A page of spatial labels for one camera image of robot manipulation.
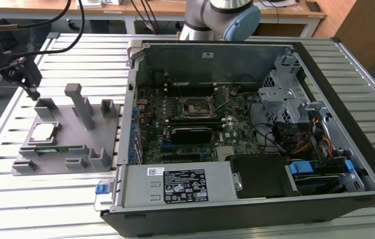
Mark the black CPU socket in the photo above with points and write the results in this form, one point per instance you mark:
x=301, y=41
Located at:
x=197, y=107

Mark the white device with label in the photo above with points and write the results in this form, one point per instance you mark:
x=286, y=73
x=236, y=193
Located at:
x=110, y=2

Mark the green RAM stick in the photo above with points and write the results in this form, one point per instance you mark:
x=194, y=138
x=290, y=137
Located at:
x=61, y=149

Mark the blue case latch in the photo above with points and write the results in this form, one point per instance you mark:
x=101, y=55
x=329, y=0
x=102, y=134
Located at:
x=101, y=189

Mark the silver drive cage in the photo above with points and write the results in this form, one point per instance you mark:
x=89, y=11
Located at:
x=280, y=94

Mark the silver power supply with label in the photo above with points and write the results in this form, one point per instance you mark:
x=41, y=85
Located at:
x=140, y=184

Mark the grey parts rack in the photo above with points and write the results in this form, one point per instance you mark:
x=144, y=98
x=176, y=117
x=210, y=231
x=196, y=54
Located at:
x=66, y=139

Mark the silver CPU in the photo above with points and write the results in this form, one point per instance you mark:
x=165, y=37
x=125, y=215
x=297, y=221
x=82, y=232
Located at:
x=42, y=132

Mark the black RAM stick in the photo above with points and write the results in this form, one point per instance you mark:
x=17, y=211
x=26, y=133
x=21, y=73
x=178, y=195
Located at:
x=193, y=120
x=196, y=125

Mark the black phone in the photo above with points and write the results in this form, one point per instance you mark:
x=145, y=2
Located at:
x=313, y=7

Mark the black mesh waste bin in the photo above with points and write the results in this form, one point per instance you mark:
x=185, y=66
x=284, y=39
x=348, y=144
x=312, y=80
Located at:
x=8, y=37

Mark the person's pale shoe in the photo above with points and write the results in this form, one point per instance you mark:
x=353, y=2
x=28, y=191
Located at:
x=32, y=48

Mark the person's leg in jeans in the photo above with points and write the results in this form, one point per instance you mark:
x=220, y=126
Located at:
x=38, y=35

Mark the white box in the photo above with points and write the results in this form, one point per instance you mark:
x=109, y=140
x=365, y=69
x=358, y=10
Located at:
x=90, y=4

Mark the black PC case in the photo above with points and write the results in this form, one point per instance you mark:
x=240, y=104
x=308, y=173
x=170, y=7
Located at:
x=206, y=224

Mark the green motherboard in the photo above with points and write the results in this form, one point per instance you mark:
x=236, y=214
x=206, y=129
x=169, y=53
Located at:
x=240, y=109

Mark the black graphics card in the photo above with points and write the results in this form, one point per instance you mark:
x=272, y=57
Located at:
x=192, y=136

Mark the metal locking lever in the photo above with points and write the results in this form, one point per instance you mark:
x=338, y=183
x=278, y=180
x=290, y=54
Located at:
x=181, y=92
x=221, y=103

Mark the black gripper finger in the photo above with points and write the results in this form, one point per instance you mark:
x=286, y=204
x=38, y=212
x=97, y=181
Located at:
x=29, y=74

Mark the blue disk carrier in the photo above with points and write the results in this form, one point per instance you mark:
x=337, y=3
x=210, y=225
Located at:
x=298, y=168

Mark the wooden cabinet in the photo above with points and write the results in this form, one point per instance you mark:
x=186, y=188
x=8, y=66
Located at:
x=365, y=30

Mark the black chair caster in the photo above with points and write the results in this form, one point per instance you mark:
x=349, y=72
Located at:
x=70, y=24

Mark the blue carrier tab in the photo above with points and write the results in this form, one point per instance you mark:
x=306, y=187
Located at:
x=348, y=166

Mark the black RAM slot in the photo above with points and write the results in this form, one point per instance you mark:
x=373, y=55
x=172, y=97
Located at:
x=193, y=89

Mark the silver chipset heatsink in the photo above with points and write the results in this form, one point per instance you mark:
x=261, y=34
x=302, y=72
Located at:
x=224, y=152

